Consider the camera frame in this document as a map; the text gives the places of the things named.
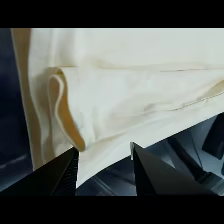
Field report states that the cream T-shirt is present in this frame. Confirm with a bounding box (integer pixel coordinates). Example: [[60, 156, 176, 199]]
[[9, 27, 224, 190]]

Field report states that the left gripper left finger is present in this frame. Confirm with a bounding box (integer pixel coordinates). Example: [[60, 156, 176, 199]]
[[0, 146, 80, 197]]

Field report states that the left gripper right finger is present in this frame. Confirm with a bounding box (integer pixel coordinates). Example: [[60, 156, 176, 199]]
[[130, 141, 215, 197]]

